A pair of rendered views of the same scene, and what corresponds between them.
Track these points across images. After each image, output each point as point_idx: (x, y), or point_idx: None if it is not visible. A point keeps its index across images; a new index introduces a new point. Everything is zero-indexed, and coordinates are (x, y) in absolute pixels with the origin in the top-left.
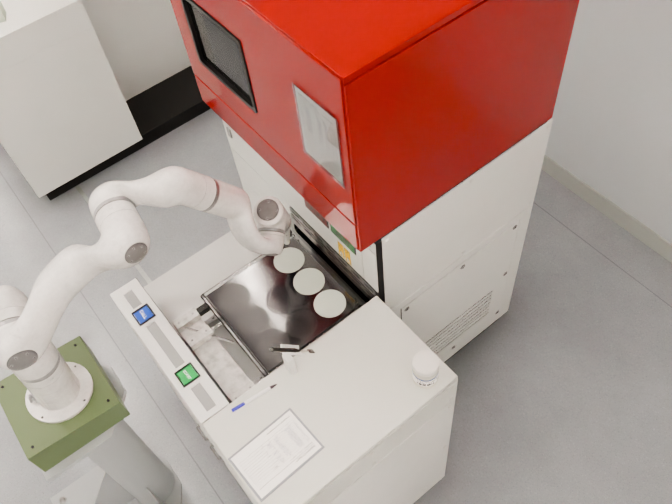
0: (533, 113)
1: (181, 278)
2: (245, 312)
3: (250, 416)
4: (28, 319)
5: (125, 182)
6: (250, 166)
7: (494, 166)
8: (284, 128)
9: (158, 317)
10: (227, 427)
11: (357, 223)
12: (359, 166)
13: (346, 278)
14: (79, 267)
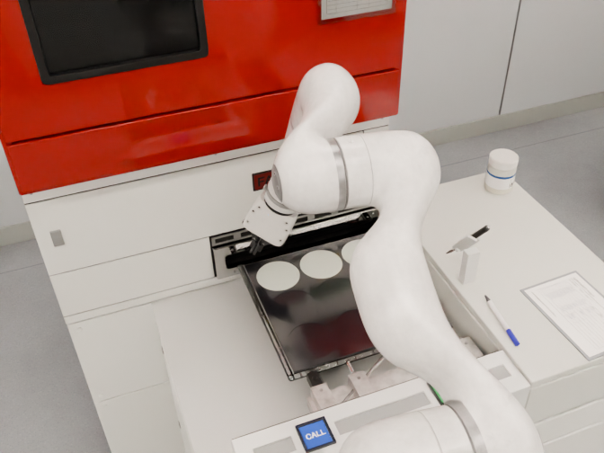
0: None
1: (217, 428)
2: (341, 332)
3: (527, 329)
4: (481, 364)
5: (315, 111)
6: (109, 262)
7: None
8: (276, 22)
9: (328, 415)
10: (540, 355)
11: (401, 62)
12: None
13: (325, 240)
14: (419, 239)
